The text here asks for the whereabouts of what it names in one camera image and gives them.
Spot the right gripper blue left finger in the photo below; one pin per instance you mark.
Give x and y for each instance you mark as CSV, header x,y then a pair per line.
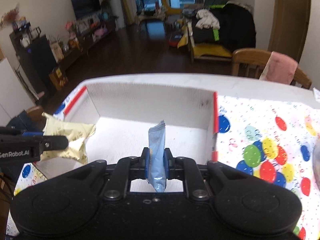
x,y
145,162

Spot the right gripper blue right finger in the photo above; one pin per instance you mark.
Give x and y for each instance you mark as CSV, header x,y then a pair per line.
x,y
167,162

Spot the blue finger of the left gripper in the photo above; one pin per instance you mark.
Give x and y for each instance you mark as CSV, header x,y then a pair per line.
x,y
32,134

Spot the light blue snack packet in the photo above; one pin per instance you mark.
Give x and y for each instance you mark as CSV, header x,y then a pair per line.
x,y
156,172

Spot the cream yellow snack packet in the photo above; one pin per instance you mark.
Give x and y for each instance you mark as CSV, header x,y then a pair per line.
x,y
76,133

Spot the clear plastic bag of snacks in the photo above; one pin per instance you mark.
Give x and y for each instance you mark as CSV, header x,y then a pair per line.
x,y
316,162

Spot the dark blue jeans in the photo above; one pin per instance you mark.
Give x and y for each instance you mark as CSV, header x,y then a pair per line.
x,y
22,122

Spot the wooden chair with jeans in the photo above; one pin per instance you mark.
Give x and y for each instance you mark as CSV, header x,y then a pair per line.
x,y
35,113

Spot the white cabinet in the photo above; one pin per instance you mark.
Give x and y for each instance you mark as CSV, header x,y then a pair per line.
x,y
13,97

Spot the red cardboard shoe box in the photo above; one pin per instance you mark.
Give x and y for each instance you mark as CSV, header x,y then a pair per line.
x,y
123,113

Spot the dark wooden tv cabinet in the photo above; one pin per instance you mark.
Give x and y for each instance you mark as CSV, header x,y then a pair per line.
x,y
38,56

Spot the balloon birthday tablecloth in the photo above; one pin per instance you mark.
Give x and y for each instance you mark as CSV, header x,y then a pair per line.
x,y
258,184

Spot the wooden chair with pink cloth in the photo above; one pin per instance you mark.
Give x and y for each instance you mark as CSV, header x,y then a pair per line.
x,y
258,59

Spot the black television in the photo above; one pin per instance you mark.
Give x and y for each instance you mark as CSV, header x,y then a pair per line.
x,y
83,8

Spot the pink cloth on chair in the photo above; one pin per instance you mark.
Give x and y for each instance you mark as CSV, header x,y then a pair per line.
x,y
280,68

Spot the white garment on sofa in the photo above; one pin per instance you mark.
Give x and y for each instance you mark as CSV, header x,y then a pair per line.
x,y
206,20

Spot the dark sofa with clothes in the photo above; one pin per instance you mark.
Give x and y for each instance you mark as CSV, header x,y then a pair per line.
x,y
237,31

